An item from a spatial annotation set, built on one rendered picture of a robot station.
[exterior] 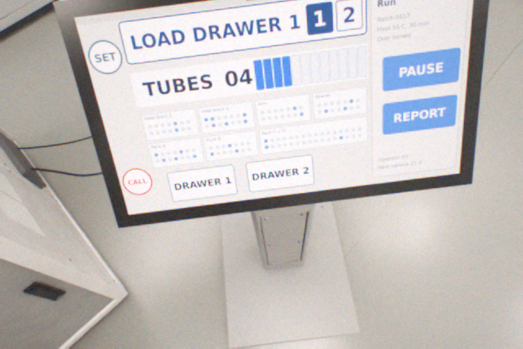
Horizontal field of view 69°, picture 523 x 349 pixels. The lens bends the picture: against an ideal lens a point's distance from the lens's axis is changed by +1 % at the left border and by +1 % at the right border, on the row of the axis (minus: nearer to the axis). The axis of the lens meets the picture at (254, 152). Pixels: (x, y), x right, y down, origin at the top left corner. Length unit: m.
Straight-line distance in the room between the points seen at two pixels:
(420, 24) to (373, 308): 1.16
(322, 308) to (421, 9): 1.14
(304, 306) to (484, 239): 0.73
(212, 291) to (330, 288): 0.44
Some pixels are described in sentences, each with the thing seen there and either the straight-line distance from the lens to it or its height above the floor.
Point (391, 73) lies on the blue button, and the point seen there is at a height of 1.10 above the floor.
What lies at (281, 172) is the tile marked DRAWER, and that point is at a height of 1.01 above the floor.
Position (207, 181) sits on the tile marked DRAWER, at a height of 1.01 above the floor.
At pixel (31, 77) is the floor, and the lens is 2.37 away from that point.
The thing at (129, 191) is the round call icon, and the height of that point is 1.01.
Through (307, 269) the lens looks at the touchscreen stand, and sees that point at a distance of 1.48.
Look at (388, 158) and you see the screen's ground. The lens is 0.56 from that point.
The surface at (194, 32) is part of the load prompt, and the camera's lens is 0.49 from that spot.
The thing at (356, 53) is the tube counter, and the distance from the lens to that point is 0.51.
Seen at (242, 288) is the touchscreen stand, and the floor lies 0.04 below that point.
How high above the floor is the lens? 1.49
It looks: 61 degrees down
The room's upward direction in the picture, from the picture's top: 8 degrees counter-clockwise
